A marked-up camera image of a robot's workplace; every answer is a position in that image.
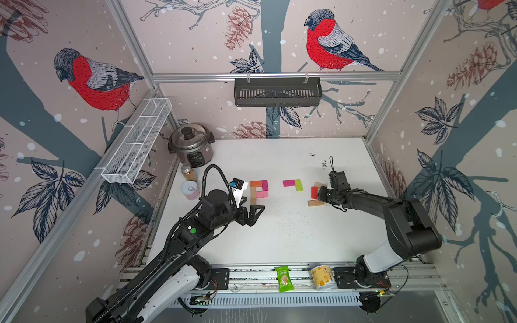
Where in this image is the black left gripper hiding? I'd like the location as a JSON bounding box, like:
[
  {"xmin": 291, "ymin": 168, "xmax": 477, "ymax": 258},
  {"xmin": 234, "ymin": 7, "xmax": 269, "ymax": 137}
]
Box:
[{"xmin": 211, "ymin": 195, "xmax": 265, "ymax": 231}]

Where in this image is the light pink block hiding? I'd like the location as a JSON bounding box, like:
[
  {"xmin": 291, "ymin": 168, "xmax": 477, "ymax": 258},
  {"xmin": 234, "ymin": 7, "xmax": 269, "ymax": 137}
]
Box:
[{"xmin": 256, "ymin": 191, "xmax": 269, "ymax": 199}]

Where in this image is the orange block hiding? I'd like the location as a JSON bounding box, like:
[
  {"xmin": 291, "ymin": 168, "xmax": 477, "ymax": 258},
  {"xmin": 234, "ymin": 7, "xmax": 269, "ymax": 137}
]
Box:
[{"xmin": 250, "ymin": 181, "xmax": 263, "ymax": 188}]

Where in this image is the magenta block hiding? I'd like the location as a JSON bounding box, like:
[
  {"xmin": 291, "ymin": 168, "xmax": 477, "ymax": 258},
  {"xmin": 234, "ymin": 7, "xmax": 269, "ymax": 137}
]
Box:
[
  {"xmin": 261, "ymin": 180, "xmax": 269, "ymax": 192},
  {"xmin": 283, "ymin": 180, "xmax": 296, "ymax": 187}
]

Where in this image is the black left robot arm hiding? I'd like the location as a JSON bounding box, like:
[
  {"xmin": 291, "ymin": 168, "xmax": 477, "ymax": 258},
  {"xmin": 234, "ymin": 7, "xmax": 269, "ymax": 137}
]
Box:
[{"xmin": 86, "ymin": 164, "xmax": 265, "ymax": 322}]

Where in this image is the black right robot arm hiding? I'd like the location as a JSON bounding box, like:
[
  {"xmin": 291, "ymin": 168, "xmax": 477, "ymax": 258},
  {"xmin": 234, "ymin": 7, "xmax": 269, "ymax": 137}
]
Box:
[{"xmin": 319, "ymin": 170, "xmax": 442, "ymax": 287}]

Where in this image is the red block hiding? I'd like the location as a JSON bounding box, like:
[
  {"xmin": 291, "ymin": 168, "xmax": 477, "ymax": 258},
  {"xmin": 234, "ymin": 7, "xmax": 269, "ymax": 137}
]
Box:
[{"xmin": 311, "ymin": 187, "xmax": 319, "ymax": 200}]

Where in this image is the lower wooden cylinder block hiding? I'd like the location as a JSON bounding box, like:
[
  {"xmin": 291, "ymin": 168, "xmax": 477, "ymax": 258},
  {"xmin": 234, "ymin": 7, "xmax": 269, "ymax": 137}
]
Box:
[{"xmin": 308, "ymin": 200, "xmax": 325, "ymax": 207}]

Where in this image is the pink tin can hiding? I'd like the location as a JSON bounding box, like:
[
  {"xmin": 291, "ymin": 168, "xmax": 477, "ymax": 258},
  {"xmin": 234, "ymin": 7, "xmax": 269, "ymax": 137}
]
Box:
[{"xmin": 181, "ymin": 181, "xmax": 200, "ymax": 201}]

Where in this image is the glass spice jar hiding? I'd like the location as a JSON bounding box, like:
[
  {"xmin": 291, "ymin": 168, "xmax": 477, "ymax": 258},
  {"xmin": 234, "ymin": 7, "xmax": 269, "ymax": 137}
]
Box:
[{"xmin": 181, "ymin": 165, "xmax": 198, "ymax": 182}]

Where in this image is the green snack packet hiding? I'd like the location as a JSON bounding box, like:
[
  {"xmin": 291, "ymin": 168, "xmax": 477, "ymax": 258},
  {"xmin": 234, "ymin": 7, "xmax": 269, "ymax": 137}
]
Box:
[{"xmin": 275, "ymin": 266, "xmax": 294, "ymax": 293}]

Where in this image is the silver rice cooker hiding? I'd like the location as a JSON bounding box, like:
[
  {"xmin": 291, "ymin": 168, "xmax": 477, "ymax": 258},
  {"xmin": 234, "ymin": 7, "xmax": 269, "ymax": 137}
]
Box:
[{"xmin": 168, "ymin": 124, "xmax": 215, "ymax": 168}]

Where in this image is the black hanging metal basket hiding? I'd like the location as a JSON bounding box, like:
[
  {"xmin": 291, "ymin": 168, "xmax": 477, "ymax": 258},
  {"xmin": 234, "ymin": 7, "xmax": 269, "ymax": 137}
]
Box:
[{"xmin": 234, "ymin": 78, "xmax": 323, "ymax": 108}]

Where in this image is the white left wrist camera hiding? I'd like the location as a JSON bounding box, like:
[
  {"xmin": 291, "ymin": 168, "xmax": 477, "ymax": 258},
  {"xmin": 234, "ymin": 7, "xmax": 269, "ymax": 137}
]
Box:
[{"xmin": 230, "ymin": 178, "xmax": 249, "ymax": 207}]

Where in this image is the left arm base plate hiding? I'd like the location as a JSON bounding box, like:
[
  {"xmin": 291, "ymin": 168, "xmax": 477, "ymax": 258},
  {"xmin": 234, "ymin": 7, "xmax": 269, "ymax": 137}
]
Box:
[{"xmin": 197, "ymin": 268, "xmax": 230, "ymax": 291}]

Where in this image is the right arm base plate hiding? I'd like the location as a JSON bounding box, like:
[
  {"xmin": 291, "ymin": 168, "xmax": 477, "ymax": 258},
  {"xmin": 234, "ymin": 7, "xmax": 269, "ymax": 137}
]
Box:
[{"xmin": 333, "ymin": 266, "xmax": 392, "ymax": 289}]

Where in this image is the yellow cup on rail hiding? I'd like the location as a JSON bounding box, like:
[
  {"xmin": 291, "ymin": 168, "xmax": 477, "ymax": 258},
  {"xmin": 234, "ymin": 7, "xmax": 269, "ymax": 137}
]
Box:
[{"xmin": 310, "ymin": 265, "xmax": 337, "ymax": 292}]

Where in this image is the white wire basket shelf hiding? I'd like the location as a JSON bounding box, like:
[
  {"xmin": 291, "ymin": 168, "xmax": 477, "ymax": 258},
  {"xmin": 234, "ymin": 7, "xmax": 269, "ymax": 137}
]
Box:
[{"xmin": 102, "ymin": 98, "xmax": 172, "ymax": 184}]

